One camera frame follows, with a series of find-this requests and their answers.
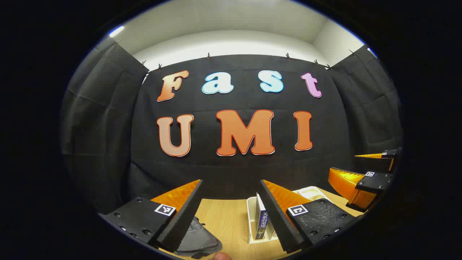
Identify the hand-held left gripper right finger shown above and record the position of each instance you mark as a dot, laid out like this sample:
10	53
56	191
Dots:
278	216

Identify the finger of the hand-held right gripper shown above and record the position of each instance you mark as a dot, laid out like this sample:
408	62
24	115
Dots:
375	182
375	162

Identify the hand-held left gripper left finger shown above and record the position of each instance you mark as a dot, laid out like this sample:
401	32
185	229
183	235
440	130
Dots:
182	220

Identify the blue cover book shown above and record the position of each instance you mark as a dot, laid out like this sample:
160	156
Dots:
261	224

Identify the white desktop bookshelf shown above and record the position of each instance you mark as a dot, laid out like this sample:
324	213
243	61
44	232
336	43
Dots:
251	216

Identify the grey schoolbag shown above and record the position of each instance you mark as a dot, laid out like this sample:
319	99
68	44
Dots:
202	238

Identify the ceiling light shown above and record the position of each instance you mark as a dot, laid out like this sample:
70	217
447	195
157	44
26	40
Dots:
116	31

